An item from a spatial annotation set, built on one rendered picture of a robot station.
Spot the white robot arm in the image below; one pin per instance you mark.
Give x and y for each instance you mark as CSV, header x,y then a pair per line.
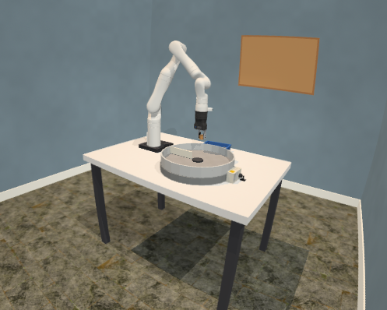
x,y
164,80

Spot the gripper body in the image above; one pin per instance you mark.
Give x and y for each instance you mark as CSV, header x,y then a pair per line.
x,y
201,116

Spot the blue crate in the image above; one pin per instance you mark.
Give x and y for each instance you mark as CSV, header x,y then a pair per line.
x,y
218,144

